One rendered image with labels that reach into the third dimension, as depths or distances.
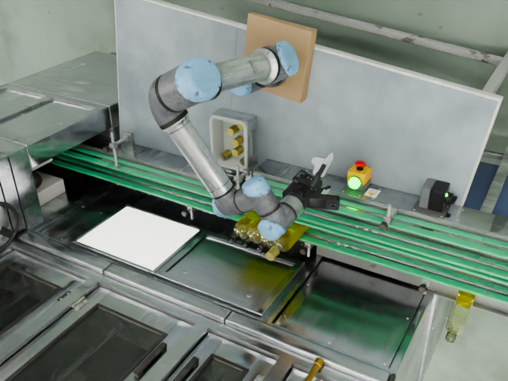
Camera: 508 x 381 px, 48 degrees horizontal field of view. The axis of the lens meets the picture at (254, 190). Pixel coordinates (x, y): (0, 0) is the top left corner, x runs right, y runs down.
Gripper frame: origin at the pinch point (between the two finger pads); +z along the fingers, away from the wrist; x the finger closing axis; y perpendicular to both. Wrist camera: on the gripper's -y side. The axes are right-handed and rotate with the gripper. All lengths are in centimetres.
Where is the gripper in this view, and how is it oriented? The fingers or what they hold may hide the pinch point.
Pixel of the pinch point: (333, 170)
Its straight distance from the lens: 190.6
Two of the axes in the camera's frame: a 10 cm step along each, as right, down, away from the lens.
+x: 0.4, 7.2, 7.0
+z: 6.0, -5.8, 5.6
